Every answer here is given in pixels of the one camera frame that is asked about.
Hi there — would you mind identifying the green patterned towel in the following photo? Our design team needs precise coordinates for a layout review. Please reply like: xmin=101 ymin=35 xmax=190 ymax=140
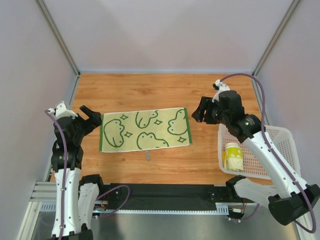
xmin=99 ymin=107 xmax=193 ymax=153

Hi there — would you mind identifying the aluminium frame post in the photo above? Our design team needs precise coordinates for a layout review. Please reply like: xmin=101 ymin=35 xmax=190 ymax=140
xmin=252 ymin=0 xmax=302 ymax=76
xmin=35 ymin=0 xmax=81 ymax=78

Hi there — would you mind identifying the cream yellow crocodile towel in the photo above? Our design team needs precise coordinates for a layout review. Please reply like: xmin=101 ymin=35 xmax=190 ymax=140
xmin=223 ymin=142 xmax=244 ymax=172

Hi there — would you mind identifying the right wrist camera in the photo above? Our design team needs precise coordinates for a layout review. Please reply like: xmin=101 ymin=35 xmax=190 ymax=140
xmin=212 ymin=79 xmax=230 ymax=102

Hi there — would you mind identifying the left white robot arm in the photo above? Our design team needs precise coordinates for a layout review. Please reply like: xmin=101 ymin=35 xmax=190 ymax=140
xmin=48 ymin=101 xmax=103 ymax=240

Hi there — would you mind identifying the left aluminium frame post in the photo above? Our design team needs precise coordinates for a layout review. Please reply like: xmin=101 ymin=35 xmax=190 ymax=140
xmin=35 ymin=0 xmax=81 ymax=78

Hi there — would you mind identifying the right aluminium frame post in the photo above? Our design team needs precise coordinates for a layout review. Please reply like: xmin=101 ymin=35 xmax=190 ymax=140
xmin=252 ymin=0 xmax=302 ymax=76

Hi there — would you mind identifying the white plastic basket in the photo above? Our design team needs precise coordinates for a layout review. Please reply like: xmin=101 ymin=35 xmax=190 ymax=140
xmin=217 ymin=124 xmax=301 ymax=180

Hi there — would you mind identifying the aluminium front rail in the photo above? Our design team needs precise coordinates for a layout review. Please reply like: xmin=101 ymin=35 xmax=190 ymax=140
xmin=29 ymin=181 xmax=305 ymax=207

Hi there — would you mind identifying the grey slotted cable duct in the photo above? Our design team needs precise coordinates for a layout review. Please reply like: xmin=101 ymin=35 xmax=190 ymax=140
xmin=39 ymin=202 xmax=229 ymax=216

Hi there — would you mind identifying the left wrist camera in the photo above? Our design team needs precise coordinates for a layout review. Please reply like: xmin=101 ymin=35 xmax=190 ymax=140
xmin=48 ymin=101 xmax=78 ymax=120

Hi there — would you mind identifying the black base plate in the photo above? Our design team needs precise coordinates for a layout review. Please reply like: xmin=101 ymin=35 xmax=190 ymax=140
xmin=96 ymin=182 xmax=256 ymax=211

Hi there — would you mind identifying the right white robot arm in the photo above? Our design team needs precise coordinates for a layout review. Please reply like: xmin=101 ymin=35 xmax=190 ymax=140
xmin=191 ymin=90 xmax=320 ymax=226

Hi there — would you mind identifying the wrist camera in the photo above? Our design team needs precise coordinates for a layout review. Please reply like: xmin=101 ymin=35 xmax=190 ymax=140
xmin=48 ymin=101 xmax=78 ymax=120
xmin=212 ymin=79 xmax=230 ymax=102

